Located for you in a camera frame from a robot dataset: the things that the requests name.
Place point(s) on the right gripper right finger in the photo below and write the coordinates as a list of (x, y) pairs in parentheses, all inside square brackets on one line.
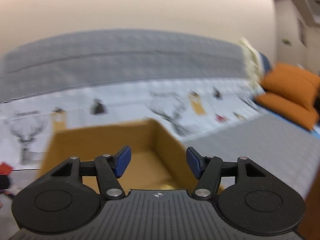
[(209, 170)]

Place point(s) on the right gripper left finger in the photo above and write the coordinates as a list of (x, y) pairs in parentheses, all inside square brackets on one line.
[(106, 168)]

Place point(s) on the brown cardboard box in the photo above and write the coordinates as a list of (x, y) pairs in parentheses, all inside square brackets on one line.
[(158, 159)]

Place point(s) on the white deer print cloth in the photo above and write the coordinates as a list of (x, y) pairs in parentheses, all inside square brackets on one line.
[(187, 108)]

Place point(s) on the flat red tea packet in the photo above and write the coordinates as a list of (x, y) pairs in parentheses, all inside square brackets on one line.
[(5, 169)]

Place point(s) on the orange cushion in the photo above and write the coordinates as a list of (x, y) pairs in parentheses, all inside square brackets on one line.
[(291, 92)]

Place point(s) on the cream blue fabric bundle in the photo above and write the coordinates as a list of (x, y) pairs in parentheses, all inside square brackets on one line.
[(257, 65)]

